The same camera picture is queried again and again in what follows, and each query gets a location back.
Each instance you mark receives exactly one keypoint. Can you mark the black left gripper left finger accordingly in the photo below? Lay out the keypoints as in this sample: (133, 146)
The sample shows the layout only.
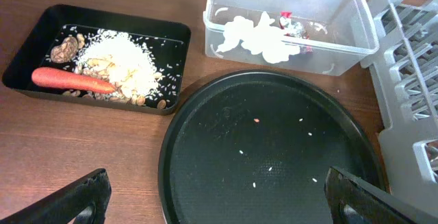
(82, 201)

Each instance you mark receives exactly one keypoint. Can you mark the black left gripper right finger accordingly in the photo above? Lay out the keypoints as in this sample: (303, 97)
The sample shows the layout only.
(353, 200)

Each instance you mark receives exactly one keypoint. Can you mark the orange carrot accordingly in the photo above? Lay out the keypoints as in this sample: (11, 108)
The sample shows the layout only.
(55, 78)

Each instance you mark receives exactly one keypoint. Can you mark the rice and food scraps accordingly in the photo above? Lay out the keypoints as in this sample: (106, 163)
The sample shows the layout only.
(142, 68)

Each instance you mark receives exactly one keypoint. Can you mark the brown mushroom piece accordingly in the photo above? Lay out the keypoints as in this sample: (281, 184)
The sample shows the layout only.
(66, 51)

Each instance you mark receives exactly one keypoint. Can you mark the red snack wrapper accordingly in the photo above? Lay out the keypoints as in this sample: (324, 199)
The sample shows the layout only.
(294, 29)

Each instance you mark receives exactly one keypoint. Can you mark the white tissue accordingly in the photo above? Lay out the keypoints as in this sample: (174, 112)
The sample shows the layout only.
(263, 39)

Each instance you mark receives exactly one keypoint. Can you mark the grey dishwasher rack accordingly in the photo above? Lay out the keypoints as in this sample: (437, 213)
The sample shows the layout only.
(404, 75)

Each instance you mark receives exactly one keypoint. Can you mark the round black serving tray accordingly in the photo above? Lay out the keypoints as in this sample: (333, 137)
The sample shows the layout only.
(256, 147)

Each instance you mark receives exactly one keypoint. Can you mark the black rectangular tray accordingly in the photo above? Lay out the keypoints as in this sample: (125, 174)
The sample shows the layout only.
(34, 51)

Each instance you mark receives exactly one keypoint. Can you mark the clear plastic bin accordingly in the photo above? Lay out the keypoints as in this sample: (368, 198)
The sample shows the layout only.
(341, 32)

